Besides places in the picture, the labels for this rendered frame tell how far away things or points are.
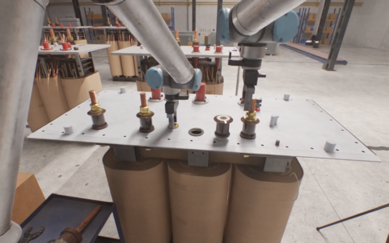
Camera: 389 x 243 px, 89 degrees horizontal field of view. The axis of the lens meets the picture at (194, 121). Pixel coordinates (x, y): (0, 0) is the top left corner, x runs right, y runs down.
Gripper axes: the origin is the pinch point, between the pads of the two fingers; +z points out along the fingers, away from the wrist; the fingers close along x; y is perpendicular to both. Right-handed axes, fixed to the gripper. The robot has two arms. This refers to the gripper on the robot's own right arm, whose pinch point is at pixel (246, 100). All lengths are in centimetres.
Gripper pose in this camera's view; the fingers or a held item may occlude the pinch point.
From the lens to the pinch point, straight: 87.5
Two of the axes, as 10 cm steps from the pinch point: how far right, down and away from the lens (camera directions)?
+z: -0.1, 8.9, 4.5
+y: 9.9, 0.8, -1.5
